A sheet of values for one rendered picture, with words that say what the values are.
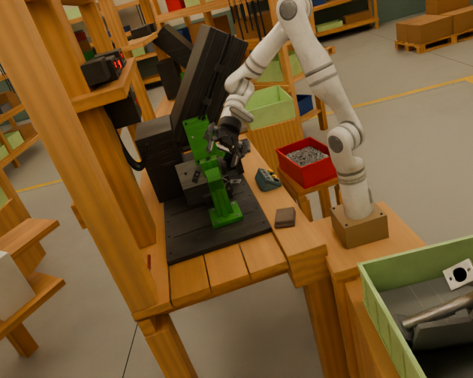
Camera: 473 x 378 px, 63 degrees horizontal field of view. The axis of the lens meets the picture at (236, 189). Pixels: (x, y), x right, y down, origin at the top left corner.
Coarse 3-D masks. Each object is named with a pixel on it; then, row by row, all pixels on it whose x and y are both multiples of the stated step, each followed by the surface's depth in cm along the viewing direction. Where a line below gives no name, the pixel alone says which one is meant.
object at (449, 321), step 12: (420, 324) 80; (432, 324) 80; (444, 324) 79; (456, 324) 79; (468, 324) 80; (420, 336) 84; (432, 336) 85; (444, 336) 85; (456, 336) 86; (468, 336) 87; (420, 348) 92; (432, 348) 92; (444, 348) 93
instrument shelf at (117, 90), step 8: (128, 64) 180; (136, 64) 203; (128, 72) 158; (120, 80) 141; (128, 80) 149; (96, 88) 139; (104, 88) 133; (112, 88) 129; (120, 88) 128; (128, 88) 141; (80, 96) 132; (88, 96) 128; (96, 96) 127; (104, 96) 128; (112, 96) 128; (120, 96) 129; (72, 104) 127; (80, 104) 127; (88, 104) 128; (96, 104) 128; (104, 104) 129
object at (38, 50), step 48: (0, 0) 87; (48, 0) 121; (0, 48) 91; (48, 48) 127; (96, 48) 221; (48, 96) 97; (48, 144) 102; (96, 144) 143; (96, 192) 110; (96, 240) 116; (144, 240) 163; (144, 288) 126
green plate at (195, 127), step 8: (192, 120) 173; (200, 120) 174; (208, 120) 174; (184, 128) 174; (192, 128) 174; (200, 128) 175; (200, 136) 175; (192, 144) 175; (200, 144) 176; (192, 152) 176; (200, 152) 176
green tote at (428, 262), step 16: (464, 240) 109; (384, 256) 111; (400, 256) 110; (416, 256) 111; (432, 256) 111; (448, 256) 111; (464, 256) 112; (368, 272) 112; (384, 272) 112; (400, 272) 113; (416, 272) 113; (432, 272) 114; (368, 288) 107; (384, 288) 115; (368, 304) 112; (384, 304) 96; (384, 320) 98; (384, 336) 102; (400, 336) 88; (400, 352) 90; (400, 368) 94; (416, 368) 80
